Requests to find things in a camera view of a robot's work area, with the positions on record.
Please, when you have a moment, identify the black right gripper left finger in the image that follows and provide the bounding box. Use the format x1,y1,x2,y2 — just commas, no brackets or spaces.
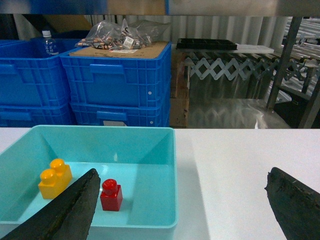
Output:
2,168,101,240

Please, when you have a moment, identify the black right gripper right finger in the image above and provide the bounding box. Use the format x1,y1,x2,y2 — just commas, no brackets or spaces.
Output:
265,167,320,240

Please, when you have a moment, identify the red toy block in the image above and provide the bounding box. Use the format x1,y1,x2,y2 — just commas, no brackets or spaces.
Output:
100,178,123,212

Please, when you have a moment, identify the yellow toy block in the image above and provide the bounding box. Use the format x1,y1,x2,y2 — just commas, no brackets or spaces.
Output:
38,158,73,200

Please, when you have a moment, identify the light teal plastic bin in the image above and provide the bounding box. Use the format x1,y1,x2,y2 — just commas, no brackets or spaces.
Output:
0,125,179,240

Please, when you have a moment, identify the blue crate lower left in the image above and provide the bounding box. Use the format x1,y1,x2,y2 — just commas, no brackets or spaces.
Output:
0,103,77,128

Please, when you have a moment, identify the blue crate lower middle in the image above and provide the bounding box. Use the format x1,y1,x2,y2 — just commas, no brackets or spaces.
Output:
70,98,170,127

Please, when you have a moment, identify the blue crate upper left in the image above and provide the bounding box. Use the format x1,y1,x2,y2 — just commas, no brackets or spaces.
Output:
0,38,71,107

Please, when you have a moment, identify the expandable roller conveyor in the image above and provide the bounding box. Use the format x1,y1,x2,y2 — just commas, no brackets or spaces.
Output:
177,47,320,82

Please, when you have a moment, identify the blue crate with cardboard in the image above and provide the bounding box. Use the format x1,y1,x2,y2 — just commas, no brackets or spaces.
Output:
60,46,172,108

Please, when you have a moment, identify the clear plastic water bottle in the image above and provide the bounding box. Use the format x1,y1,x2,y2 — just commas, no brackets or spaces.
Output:
42,30,60,57

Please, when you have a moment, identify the clear bag of batteries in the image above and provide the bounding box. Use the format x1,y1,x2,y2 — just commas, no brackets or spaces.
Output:
75,19,166,51

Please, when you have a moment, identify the brown cardboard sheet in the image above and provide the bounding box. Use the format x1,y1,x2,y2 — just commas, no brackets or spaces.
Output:
69,41,171,59

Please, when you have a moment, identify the black plastic tray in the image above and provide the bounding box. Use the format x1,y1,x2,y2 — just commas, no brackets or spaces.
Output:
176,38,238,51

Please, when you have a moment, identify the grey metal rack frame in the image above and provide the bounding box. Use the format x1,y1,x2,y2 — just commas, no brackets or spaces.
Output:
266,16,320,129

